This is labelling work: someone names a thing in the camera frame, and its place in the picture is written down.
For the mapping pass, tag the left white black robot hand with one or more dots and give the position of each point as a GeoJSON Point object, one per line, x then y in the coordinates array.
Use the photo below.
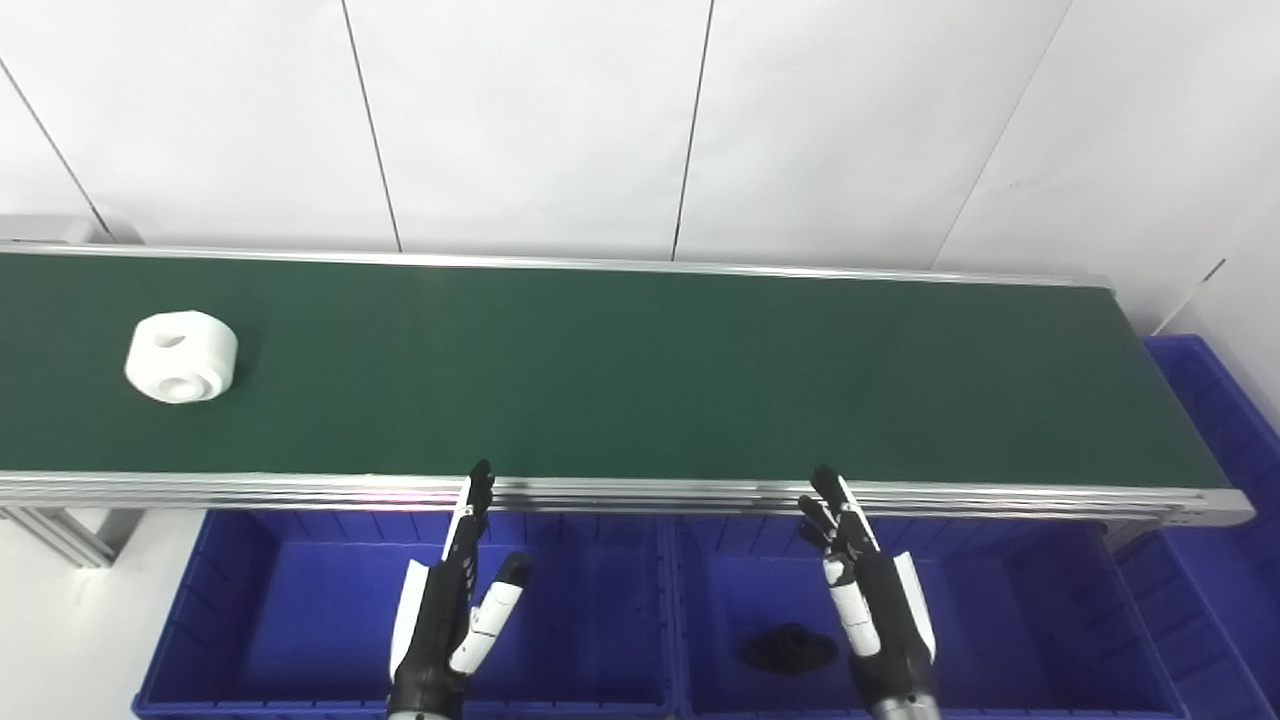
{"type": "Point", "coordinates": [432, 620]}

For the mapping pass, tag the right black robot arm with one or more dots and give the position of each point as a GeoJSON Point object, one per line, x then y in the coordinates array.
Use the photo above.
{"type": "Point", "coordinates": [905, 710]}

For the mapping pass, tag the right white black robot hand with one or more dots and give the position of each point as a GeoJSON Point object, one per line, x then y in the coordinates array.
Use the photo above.
{"type": "Point", "coordinates": [890, 620]}

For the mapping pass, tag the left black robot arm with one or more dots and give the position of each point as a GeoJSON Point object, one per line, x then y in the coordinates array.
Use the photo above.
{"type": "Point", "coordinates": [420, 715]}

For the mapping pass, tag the grey conveyor end box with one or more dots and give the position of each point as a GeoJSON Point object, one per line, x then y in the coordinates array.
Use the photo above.
{"type": "Point", "coordinates": [50, 230]}

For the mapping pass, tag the green conveyor belt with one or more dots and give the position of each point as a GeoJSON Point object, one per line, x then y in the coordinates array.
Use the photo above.
{"type": "Point", "coordinates": [640, 370]}
{"type": "Point", "coordinates": [640, 495]}

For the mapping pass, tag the black plastic part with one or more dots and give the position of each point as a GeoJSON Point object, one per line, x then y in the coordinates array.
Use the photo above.
{"type": "Point", "coordinates": [790, 650]}

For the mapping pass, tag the blue plastic bin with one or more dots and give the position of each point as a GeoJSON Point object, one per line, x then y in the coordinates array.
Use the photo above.
{"type": "Point", "coordinates": [1230, 560]}
{"type": "Point", "coordinates": [320, 620]}
{"type": "Point", "coordinates": [1000, 620]}

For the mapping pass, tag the white cylindrical plastic part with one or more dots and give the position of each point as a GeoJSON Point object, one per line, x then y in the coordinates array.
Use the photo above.
{"type": "Point", "coordinates": [185, 355]}

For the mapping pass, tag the aluminium conveyor support leg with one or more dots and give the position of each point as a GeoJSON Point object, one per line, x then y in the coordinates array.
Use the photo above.
{"type": "Point", "coordinates": [60, 535]}

